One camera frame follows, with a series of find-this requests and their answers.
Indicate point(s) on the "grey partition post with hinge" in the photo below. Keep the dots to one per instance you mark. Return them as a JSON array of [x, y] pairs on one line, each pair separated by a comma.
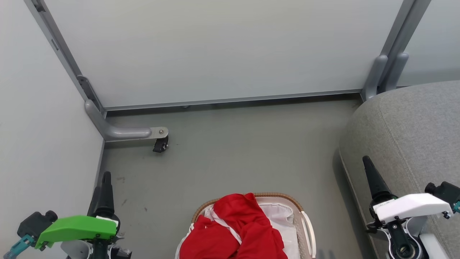
[[57, 43]]

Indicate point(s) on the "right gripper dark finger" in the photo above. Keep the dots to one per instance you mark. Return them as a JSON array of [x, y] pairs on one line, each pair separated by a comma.
[[377, 183]]

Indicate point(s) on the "left wrist teal connector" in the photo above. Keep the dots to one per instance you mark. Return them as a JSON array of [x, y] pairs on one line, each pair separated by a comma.
[[18, 247]]

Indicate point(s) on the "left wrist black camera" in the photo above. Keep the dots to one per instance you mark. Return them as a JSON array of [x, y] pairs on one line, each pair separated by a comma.
[[34, 223]]

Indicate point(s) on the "grey partition foot bar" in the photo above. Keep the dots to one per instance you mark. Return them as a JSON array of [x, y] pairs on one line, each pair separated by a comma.
[[122, 133]]

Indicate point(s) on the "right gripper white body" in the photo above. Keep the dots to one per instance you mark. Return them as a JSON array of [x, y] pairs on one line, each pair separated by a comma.
[[409, 207]]

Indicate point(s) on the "grey partition bottom rail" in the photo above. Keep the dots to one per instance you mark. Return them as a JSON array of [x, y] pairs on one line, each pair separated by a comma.
[[233, 99]]

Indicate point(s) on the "grey partition post curved foot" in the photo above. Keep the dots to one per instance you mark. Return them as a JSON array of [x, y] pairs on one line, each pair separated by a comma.
[[393, 61]]

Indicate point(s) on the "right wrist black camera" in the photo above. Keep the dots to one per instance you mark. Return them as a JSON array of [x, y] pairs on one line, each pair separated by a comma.
[[447, 192]]

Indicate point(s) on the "wrist black camera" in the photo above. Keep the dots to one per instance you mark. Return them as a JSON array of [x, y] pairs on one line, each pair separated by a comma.
[[447, 192], [34, 223]]

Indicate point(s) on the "woven laundry basket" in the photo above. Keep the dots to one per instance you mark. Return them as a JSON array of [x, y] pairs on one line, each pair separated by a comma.
[[305, 230]]

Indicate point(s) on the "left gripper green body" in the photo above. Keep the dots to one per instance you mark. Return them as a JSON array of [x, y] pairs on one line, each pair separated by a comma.
[[79, 227]]

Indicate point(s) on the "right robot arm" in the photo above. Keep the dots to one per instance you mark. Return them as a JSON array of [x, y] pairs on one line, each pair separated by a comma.
[[433, 248]]

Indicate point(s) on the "red and white garment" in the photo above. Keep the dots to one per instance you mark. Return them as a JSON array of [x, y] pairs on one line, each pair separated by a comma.
[[248, 223]]

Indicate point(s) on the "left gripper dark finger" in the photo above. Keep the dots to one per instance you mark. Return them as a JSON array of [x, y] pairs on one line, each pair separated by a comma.
[[106, 201], [92, 207]]

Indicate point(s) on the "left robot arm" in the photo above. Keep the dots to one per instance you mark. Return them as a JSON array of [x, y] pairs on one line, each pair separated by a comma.
[[73, 251]]

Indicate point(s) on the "black caster wheel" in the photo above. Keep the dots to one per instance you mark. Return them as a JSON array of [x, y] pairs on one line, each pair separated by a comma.
[[160, 145]]

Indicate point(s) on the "grey fabric sofa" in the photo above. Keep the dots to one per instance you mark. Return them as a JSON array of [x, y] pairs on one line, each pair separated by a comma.
[[413, 136]]

